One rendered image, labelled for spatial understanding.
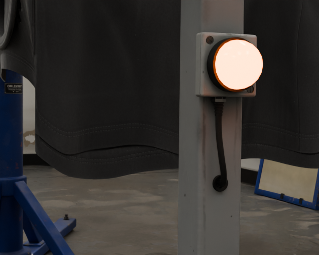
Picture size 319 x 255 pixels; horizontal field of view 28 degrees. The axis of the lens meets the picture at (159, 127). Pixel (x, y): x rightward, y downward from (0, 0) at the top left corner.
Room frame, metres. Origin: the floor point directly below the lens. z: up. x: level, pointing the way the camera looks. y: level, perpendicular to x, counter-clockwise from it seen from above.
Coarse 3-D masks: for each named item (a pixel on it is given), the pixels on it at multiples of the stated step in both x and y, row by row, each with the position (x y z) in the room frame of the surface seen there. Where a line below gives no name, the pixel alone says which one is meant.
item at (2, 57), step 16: (0, 0) 0.90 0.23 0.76; (16, 0) 0.76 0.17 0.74; (0, 16) 0.89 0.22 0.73; (16, 16) 0.79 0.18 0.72; (0, 32) 0.87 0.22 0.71; (16, 32) 0.79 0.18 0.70; (0, 48) 0.83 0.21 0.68; (16, 48) 0.80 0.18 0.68; (32, 48) 0.78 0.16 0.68; (0, 64) 0.95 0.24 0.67; (16, 64) 0.81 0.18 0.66; (32, 64) 0.79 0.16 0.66; (32, 80) 0.80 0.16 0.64
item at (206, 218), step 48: (192, 0) 0.52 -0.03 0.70; (240, 0) 0.52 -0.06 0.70; (192, 48) 0.51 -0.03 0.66; (192, 96) 0.51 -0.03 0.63; (240, 96) 0.50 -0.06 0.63; (192, 144) 0.51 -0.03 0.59; (240, 144) 0.52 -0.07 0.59; (192, 192) 0.51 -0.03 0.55; (240, 192) 0.52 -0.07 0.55; (192, 240) 0.51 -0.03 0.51
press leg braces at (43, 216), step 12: (0, 192) 1.97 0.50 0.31; (24, 192) 1.98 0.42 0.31; (24, 204) 1.97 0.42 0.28; (36, 204) 1.97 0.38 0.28; (24, 216) 2.25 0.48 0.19; (36, 216) 1.94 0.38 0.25; (48, 216) 1.96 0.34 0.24; (24, 228) 2.31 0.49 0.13; (36, 228) 1.94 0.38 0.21; (48, 228) 1.92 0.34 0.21; (36, 240) 2.37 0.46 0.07; (48, 240) 1.91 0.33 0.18; (60, 240) 1.91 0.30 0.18; (60, 252) 1.88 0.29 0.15; (72, 252) 1.90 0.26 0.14
